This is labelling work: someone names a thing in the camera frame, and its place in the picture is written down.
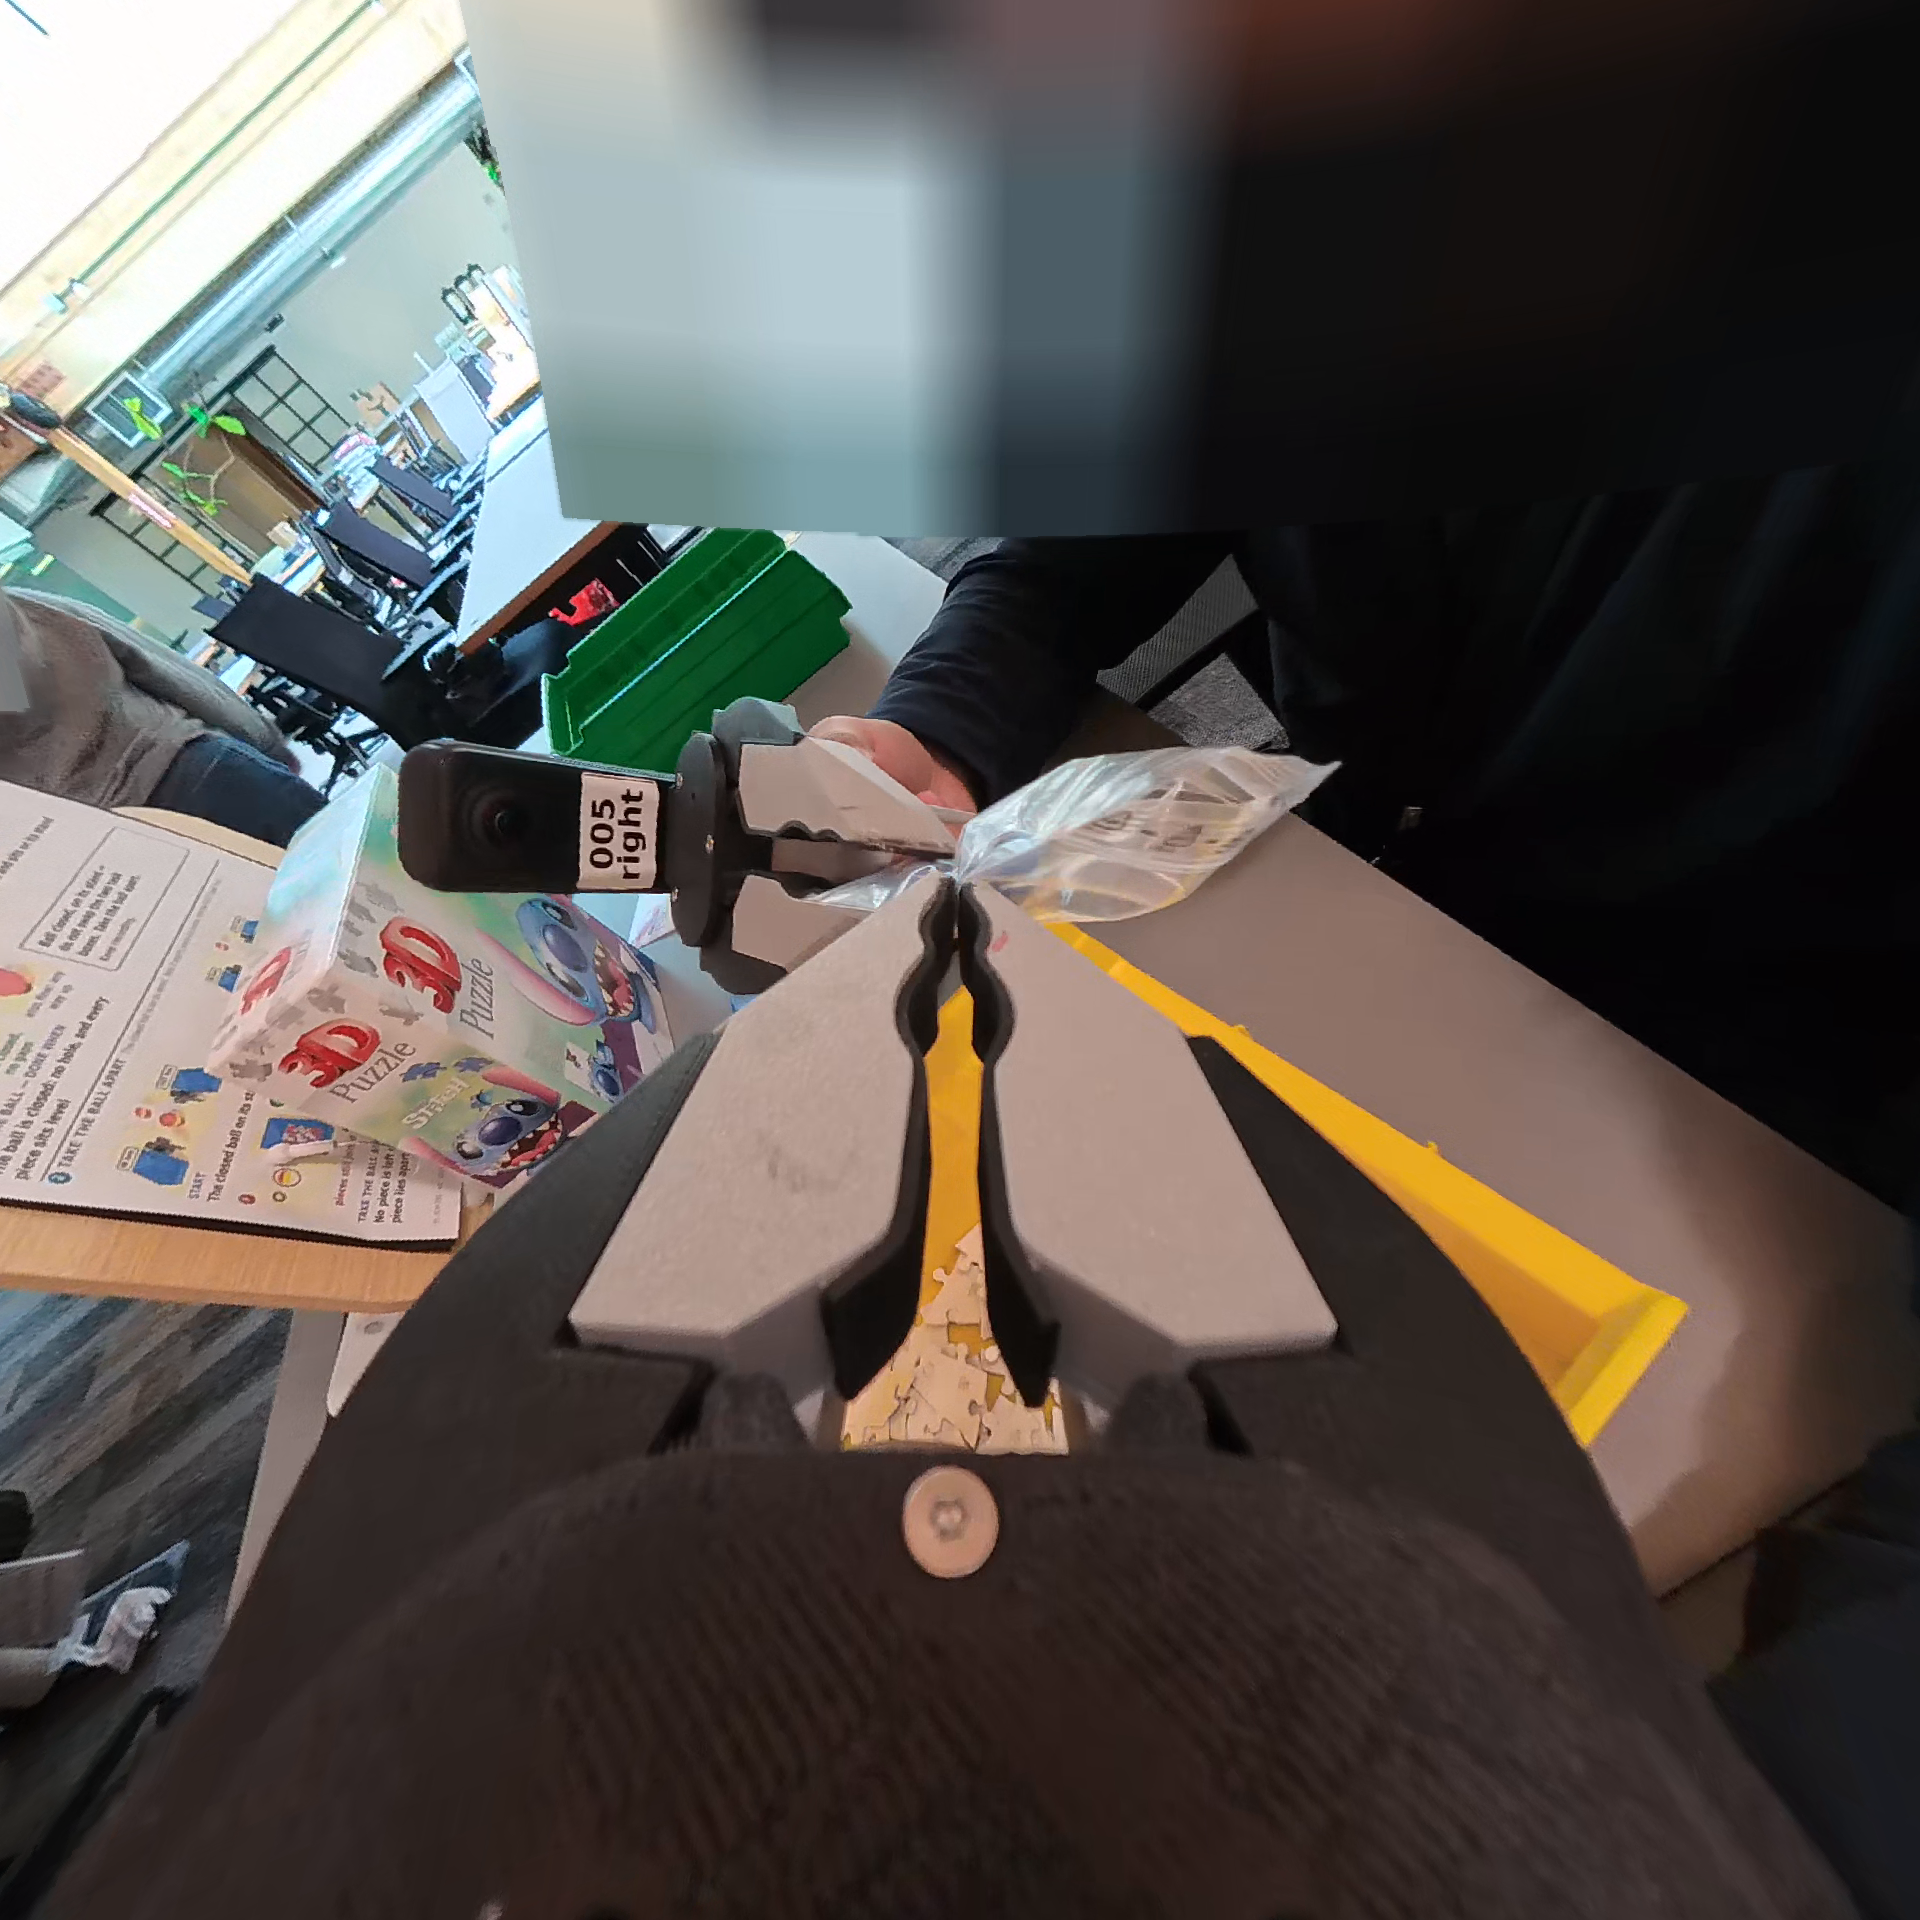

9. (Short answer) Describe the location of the person's dark clothing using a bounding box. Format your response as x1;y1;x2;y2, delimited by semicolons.
1231;449;1920;1201

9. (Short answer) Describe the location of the person's right forearm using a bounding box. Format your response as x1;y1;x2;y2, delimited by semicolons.
869;538;1276;814

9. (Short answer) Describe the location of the yellow plastic bin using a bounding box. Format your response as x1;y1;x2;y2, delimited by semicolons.
838;914;1688;1452

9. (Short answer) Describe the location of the pile of white puzzle pieces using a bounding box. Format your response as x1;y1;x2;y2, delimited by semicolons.
846;1221;1067;1452

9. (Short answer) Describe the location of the clear plastic bag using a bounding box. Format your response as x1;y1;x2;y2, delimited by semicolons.
818;748;1343;924

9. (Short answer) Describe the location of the person's right hand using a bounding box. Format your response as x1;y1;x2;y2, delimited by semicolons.
809;719;980;819

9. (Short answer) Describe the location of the wooden sheet stand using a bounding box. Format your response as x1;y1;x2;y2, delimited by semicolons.
0;807;496;1313

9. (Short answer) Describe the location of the green box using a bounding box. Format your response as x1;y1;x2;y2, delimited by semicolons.
538;530;853;757

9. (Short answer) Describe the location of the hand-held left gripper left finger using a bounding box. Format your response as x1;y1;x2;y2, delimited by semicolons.
567;880;962;1403

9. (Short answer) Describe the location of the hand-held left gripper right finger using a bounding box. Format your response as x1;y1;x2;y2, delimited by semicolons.
960;886;1343;1411

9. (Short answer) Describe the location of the cartoon printed puzzle box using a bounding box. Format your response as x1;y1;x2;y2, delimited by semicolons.
209;763;677;1194

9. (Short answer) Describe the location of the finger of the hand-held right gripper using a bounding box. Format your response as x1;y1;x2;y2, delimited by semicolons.
737;733;983;867
728;867;850;994

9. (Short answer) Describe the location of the black office chair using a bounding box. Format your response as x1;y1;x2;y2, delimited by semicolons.
209;573;461;752

